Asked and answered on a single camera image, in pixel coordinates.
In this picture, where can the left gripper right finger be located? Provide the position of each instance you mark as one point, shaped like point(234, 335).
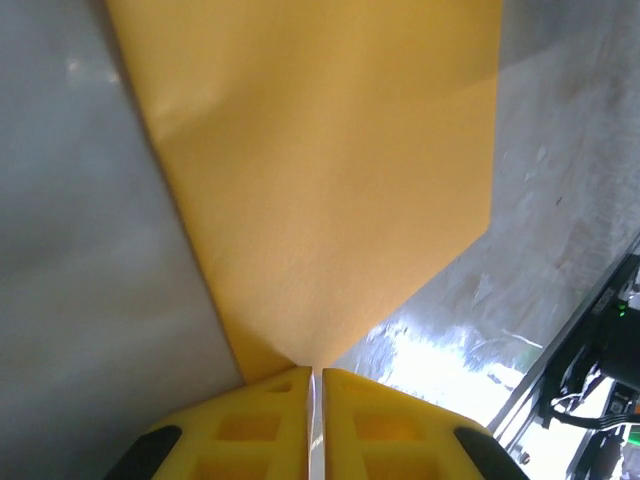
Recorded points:
point(390, 435)

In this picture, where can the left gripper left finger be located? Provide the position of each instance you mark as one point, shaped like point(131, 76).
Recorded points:
point(240, 435)

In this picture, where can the yellow paper sheet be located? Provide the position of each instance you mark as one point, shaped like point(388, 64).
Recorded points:
point(325, 175)

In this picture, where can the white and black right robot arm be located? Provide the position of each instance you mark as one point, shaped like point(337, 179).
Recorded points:
point(620, 345)

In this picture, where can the long aluminium mounting rail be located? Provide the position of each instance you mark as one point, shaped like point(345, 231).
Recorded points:
point(520, 440)

